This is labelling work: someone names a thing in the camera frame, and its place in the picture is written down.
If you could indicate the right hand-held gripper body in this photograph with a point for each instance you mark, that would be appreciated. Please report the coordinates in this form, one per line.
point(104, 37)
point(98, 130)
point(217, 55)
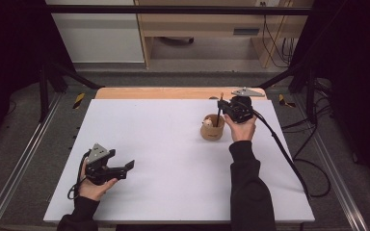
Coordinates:
point(239, 109)

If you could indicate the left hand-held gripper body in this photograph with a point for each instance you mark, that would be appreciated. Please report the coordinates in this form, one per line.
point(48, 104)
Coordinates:
point(104, 173)

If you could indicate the black chopstick with orange end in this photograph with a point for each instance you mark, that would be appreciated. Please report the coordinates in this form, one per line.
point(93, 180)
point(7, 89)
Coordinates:
point(218, 115)

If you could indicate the round wooden chopstick holder cup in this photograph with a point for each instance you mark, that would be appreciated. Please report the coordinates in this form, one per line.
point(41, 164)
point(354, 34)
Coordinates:
point(212, 132)

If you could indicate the person's left hand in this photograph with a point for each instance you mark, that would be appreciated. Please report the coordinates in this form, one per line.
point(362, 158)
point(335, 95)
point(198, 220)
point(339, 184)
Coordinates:
point(93, 191)

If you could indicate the person's right hand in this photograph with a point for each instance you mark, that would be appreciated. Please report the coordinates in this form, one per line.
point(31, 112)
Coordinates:
point(242, 131)

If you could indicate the white table cover sheet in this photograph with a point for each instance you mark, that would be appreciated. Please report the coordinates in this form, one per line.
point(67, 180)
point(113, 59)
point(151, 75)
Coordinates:
point(157, 154)

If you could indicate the yellow black floor tape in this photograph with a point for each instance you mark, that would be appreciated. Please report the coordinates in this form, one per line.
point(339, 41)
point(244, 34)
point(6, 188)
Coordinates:
point(79, 100)
point(282, 100)

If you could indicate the grey desk label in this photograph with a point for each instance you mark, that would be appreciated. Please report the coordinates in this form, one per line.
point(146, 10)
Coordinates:
point(246, 31)

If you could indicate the light wooden desk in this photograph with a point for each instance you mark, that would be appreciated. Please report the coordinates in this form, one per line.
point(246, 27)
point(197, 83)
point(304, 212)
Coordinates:
point(199, 24)

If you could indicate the white cabinet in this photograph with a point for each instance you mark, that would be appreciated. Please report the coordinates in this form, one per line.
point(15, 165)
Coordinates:
point(99, 38)

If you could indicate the dark curtain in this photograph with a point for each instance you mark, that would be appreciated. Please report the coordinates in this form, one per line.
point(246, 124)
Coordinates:
point(9, 48)
point(359, 64)

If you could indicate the black metal frame stand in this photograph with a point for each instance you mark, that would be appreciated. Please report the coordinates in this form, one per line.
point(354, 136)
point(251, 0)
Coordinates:
point(44, 96)
point(310, 96)

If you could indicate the aluminium floor rail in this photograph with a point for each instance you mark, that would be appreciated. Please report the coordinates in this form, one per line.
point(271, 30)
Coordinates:
point(334, 179)
point(19, 166)

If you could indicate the black horizontal frame bar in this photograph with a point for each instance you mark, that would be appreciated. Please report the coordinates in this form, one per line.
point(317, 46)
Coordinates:
point(173, 10)

